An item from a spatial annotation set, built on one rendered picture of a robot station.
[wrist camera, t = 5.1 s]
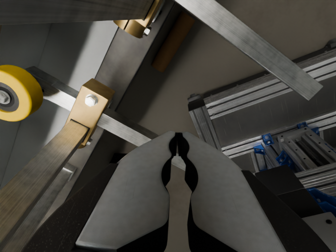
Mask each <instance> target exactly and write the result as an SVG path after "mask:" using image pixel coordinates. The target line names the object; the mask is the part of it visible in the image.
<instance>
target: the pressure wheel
mask: <svg viewBox="0 0 336 252"><path fill-rule="evenodd" d="M42 103H43V91H42V88H41V86H40V84H39V83H38V81H37V80H36V79H35V78H34V77H33V76H32V75H31V74H30V73H29V72H28V71H26V70H25V69H23V68H21V67H18V66H15V65H8V64H7V65H1V66H0V119H2V120H5V121H10V122H16V121H21V120H23V119H25V118H27V117H28V116H30V115H31V114H33V113H34V112H36V111H37V110H38V109H39V108H40V107H41V105H42Z"/></svg>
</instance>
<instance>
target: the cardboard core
mask: <svg viewBox="0 0 336 252"><path fill-rule="evenodd" d="M194 22H195V20H194V19H193V18H191V17H190V16H189V15H187V14H186V13H184V12H183V11H182V12H181V13H180V15H179V17H178V19H177V20H176V22H175V24H174V26H173V27H172V29H171V31H170V33H169V34H168V36H167V38H166V39H165V41H164V43H163V45H162V46H161V48H160V50H159V52H158V53H157V55H156V57H155V58H154V60H153V62H152V64H151V65H152V66H153V67H154V68H155V69H156V70H158V71H160V72H162V73H163V72H164V71H165V69H166V68H167V66H168V64H169V63H170V61H171V60H172V58H173V56H174V55H175V53H176V52H177V50H178V48H179V47H180V45H181V43H182V42H183V40H184V39H185V37H186V35H187V34H188V32H189V31H190V29H191V27H192V26H193V24H194Z"/></svg>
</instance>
